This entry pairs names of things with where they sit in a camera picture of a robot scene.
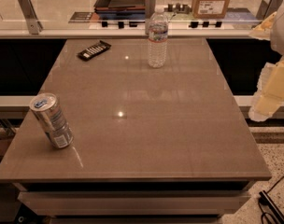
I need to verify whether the metal glass bracket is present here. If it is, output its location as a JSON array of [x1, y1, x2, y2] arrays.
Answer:
[[256, 0, 283, 21], [145, 0, 156, 35], [18, 0, 43, 35]]

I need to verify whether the white table drawer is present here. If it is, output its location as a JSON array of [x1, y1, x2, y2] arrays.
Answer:
[[19, 190, 249, 216]]

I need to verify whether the black cable on floor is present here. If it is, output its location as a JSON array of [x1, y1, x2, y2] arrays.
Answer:
[[257, 168, 284, 224]]

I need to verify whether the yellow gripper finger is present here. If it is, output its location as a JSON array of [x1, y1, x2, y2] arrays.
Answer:
[[248, 11, 277, 41], [248, 57, 284, 122]]

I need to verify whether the black snack bar wrapper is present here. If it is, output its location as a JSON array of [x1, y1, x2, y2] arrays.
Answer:
[[77, 40, 111, 61]]

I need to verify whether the brown cardboard box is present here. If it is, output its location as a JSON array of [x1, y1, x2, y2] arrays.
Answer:
[[192, 0, 230, 19]]

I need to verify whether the right metal glass bracket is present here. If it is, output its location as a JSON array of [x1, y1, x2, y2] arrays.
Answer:
[[256, 0, 283, 21]]

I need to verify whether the clear plastic water bottle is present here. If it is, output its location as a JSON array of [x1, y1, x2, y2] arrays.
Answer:
[[148, 6, 168, 68]]

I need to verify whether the silver redbull can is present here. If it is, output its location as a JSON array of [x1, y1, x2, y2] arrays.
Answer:
[[29, 93, 73, 148]]

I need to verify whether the left metal glass bracket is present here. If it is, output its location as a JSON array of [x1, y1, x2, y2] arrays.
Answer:
[[18, 0, 43, 35]]

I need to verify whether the middle metal glass bracket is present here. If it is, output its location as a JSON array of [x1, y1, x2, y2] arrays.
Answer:
[[145, 0, 156, 35]]

